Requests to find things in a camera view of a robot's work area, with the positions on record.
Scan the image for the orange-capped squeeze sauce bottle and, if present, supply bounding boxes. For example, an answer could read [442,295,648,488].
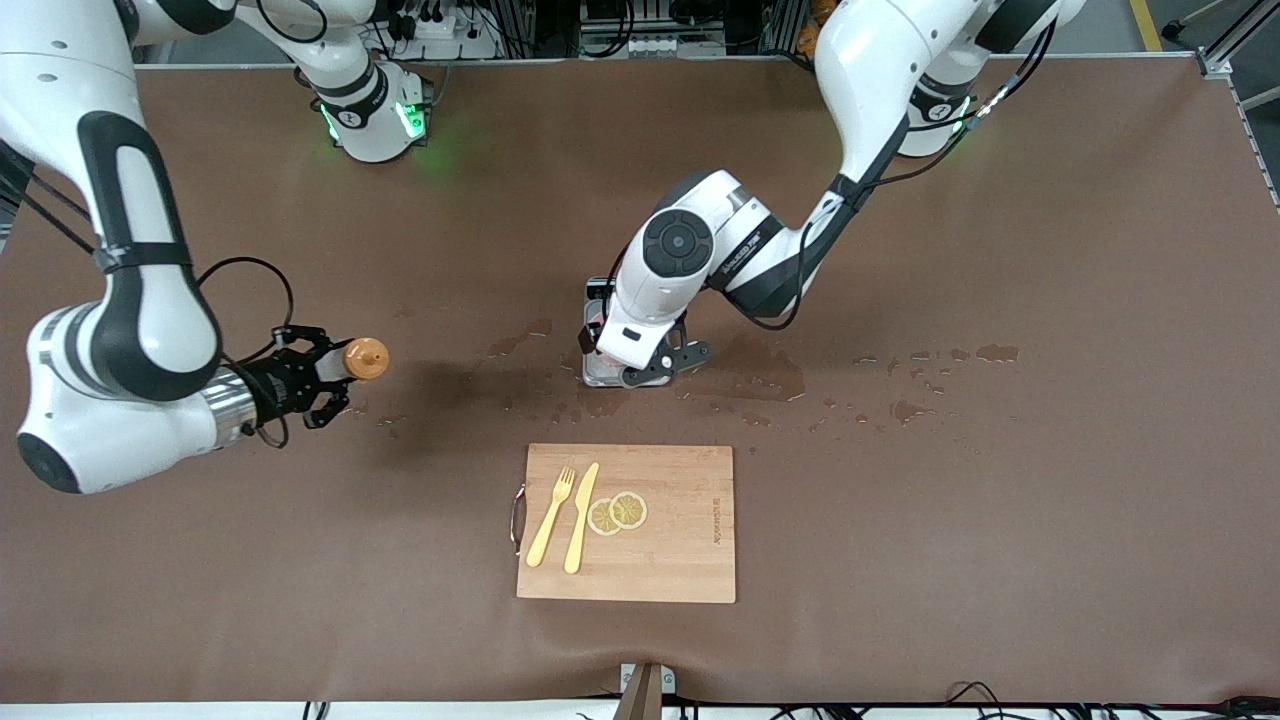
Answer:
[318,338,390,387]

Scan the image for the silver digital kitchen scale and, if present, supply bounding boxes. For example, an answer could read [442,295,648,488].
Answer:
[583,277,673,390]

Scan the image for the yellow plastic knife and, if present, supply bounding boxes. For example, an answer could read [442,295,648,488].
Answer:
[563,462,601,575]

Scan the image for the yellow plastic fork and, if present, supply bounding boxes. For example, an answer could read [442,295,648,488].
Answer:
[526,466,578,569]

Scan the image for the wooden cutting board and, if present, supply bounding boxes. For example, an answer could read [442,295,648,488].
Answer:
[516,444,737,604]

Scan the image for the white power strip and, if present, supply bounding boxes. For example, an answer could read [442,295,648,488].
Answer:
[395,8,503,61]

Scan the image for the orange snack bags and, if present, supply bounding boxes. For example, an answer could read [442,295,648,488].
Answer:
[797,0,836,57]

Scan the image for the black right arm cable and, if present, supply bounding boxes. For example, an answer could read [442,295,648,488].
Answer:
[195,257,297,451]

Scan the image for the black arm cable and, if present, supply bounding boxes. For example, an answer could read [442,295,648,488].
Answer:
[735,20,1057,332]
[195,257,297,451]

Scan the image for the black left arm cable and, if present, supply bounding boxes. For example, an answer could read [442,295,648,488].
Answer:
[735,20,1057,332]

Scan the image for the metal table edge bracket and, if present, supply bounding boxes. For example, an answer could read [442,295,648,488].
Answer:
[614,662,679,720]

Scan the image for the black floor cable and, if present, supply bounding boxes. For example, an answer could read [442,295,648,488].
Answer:
[942,681,1013,716]

